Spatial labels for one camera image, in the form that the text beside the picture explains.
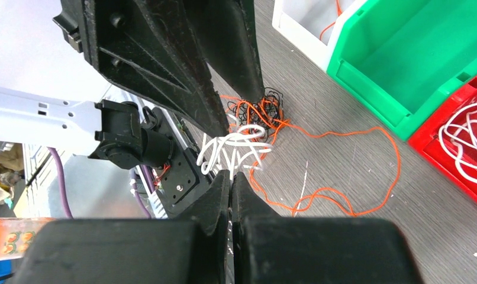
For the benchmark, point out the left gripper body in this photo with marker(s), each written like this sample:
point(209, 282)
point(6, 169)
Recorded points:
point(78, 21)

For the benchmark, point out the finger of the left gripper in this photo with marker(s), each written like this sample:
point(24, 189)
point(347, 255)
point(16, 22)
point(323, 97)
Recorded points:
point(149, 49)
point(226, 33)

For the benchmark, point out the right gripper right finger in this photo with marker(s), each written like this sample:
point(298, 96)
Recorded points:
point(270, 248)

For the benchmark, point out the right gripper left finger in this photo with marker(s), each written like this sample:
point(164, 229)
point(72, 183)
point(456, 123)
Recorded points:
point(190, 248)

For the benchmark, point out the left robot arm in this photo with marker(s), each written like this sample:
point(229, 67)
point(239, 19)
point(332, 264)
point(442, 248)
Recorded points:
point(57, 56)

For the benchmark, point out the white plastic bin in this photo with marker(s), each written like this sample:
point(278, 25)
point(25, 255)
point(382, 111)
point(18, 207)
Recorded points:
point(313, 26)

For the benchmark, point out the green plastic bin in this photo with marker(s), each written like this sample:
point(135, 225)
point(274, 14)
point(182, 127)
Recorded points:
point(403, 59)

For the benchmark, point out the red plastic bin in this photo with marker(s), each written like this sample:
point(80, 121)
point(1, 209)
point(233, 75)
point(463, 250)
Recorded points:
point(448, 138)

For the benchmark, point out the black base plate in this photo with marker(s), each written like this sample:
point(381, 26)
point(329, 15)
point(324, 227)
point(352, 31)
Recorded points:
point(170, 189)

